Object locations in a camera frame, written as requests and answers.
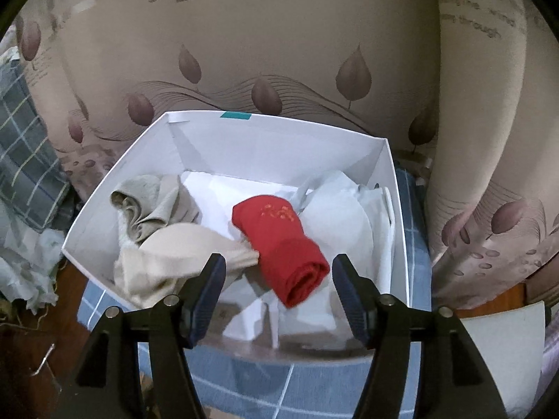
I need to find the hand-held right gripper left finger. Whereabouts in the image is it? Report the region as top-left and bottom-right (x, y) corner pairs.
(57, 253), (228, 419)

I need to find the cream underwear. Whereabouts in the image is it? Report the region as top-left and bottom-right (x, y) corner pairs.
(112, 225), (260, 310)

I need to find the grey-beige underwear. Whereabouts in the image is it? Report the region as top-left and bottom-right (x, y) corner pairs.
(109, 174), (202, 245)

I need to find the red underwear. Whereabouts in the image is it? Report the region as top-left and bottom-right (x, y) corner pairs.
(231, 196), (330, 308)

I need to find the white crumpled cloth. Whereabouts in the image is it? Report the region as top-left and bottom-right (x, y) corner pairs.
(0, 222), (66, 315)

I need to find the white cardboard box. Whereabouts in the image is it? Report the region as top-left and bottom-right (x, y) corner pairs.
(61, 111), (413, 363)

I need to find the white tissue paper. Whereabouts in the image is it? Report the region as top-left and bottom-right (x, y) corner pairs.
(181, 170), (394, 350)

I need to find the white paper sheet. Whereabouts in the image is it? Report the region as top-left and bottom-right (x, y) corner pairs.
(458, 301), (552, 419)

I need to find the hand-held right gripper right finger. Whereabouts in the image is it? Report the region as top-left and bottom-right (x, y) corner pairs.
(332, 253), (507, 419)

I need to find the beige leaf-print curtain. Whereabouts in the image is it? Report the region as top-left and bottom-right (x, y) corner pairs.
(9, 0), (559, 306)

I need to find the metal wire hanger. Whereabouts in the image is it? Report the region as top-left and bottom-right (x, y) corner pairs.
(30, 343), (55, 376)

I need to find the blue checked tablecloth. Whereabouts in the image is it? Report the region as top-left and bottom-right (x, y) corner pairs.
(76, 150), (433, 419)

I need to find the grey plaid cloth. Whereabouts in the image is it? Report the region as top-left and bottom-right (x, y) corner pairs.
(0, 59), (71, 232)

